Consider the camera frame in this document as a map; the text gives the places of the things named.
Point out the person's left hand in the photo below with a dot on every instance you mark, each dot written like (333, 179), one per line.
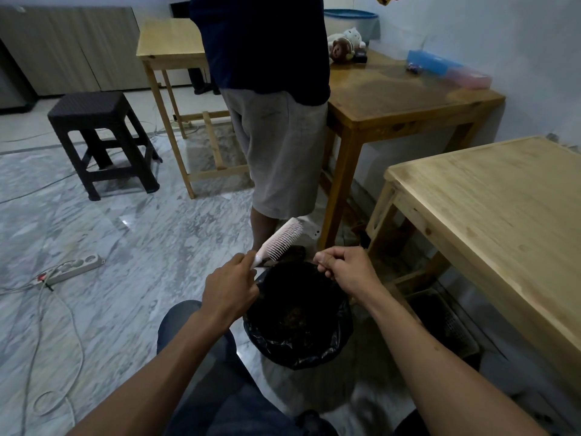
(231, 290)

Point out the person's right hand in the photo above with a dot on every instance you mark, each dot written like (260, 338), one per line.
(354, 274)

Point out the pink hairbrush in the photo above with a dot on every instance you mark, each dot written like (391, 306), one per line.
(279, 242)

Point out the brown hair clump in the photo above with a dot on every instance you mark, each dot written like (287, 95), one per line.
(295, 315)

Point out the trash bin with black bag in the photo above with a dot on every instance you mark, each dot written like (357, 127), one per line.
(299, 354)

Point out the person's left forearm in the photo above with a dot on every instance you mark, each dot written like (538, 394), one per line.
(154, 385)

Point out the person's right forearm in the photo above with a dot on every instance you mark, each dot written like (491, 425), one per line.
(449, 381)

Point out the person's left leg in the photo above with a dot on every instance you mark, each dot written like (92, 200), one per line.
(181, 320)

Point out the person's leg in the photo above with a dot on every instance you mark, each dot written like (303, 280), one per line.
(181, 320)
(415, 424)

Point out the person's dark shoe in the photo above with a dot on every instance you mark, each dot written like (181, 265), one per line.
(315, 424)

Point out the person's right leg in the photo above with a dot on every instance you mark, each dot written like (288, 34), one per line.
(415, 424)

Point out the white socket block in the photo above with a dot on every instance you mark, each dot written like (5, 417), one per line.
(309, 227)

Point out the white perforated plastic basket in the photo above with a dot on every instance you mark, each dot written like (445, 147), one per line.
(449, 324)

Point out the white power strip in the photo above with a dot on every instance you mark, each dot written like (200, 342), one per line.
(75, 266)

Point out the dark brown wooden table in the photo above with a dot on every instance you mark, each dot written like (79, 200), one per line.
(395, 95)

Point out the small blue batteries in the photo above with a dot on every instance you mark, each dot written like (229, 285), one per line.
(413, 67)

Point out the small black device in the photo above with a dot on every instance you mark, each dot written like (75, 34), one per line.
(360, 56)

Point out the blue plastic box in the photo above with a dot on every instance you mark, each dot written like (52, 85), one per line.
(433, 62)

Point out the pink plastic box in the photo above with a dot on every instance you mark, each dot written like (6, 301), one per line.
(472, 79)

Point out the black plastic stool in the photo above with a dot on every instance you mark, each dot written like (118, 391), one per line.
(88, 106)

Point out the white plush toy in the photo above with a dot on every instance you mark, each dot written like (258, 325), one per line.
(355, 37)

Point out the container with blue lid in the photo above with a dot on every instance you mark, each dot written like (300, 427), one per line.
(351, 24)

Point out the tall light wooden table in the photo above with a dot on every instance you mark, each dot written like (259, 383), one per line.
(168, 38)

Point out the grey wooden cabinet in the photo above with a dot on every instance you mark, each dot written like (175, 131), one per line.
(68, 49)

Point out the dark grey appliance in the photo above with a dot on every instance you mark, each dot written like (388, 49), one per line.
(13, 86)

